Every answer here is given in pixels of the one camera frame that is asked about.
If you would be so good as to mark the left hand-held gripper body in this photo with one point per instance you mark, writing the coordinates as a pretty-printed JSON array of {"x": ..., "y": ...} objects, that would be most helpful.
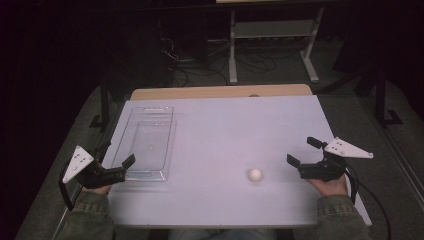
[{"x": 96, "y": 177}]

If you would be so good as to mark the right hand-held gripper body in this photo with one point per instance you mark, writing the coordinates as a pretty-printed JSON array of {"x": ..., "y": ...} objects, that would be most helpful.
[{"x": 325, "y": 171}]

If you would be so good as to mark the clear plastic tray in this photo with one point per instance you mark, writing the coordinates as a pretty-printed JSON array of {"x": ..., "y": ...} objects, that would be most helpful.
[{"x": 146, "y": 140}]

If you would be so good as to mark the white ball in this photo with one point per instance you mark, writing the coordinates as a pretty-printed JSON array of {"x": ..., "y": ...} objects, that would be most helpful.
[{"x": 255, "y": 174}]

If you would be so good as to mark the person's left hand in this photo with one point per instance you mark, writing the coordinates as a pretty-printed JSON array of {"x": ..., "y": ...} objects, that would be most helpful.
[{"x": 98, "y": 190}]

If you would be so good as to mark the person's right hand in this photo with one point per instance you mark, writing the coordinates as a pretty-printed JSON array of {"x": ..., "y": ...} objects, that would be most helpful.
[{"x": 328, "y": 188}]

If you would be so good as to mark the white metal stand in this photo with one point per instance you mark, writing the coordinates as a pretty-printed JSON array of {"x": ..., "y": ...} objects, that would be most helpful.
[{"x": 273, "y": 30}]

